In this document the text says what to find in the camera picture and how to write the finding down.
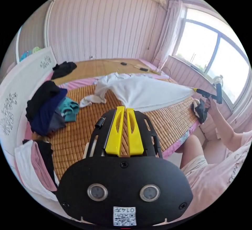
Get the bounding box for person's body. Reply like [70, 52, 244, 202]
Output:
[175, 131, 252, 222]

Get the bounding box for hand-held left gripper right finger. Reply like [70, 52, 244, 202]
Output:
[126, 108, 144, 155]

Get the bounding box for bed with woven mat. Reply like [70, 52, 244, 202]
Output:
[0, 46, 203, 201]

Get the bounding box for black garment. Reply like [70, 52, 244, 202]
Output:
[191, 98, 209, 125]
[51, 61, 77, 80]

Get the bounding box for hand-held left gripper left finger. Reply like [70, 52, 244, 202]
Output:
[105, 106, 125, 157]

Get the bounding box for pile of dark clothes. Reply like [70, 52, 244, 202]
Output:
[25, 80, 80, 136]

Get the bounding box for person's right hand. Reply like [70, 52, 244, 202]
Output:
[204, 98, 218, 114]

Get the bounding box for white long sleeve shirt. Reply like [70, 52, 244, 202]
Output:
[79, 72, 196, 113]

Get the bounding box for pile of white pink clothes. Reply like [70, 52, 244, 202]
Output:
[14, 139, 60, 201]

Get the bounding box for person's right forearm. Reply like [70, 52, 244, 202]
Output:
[209, 107, 245, 152]

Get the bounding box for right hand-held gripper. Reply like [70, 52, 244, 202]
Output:
[193, 88, 217, 102]

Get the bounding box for pink curtain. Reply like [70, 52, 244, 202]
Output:
[153, 0, 183, 71]

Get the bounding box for small fan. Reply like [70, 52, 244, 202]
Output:
[213, 75, 224, 87]

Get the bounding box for window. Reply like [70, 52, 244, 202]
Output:
[173, 8, 251, 109]

